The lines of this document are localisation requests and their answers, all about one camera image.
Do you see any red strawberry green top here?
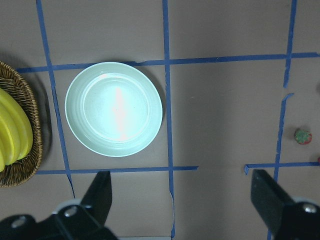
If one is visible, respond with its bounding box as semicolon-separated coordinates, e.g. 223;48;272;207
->
294;128;313;145

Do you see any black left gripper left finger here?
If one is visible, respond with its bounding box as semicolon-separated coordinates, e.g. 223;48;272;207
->
80;171;112;226

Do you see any brown wicker basket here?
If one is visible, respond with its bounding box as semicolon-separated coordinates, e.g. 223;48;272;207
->
0;62;43;188

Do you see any yellow banana bunch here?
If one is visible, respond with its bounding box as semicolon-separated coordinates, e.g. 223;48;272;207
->
0;89;33;172

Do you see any pale green round plate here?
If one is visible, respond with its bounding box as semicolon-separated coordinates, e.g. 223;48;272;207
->
64;62;163;158

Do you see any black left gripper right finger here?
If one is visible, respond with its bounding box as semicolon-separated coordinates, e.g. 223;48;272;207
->
250;169;296;234

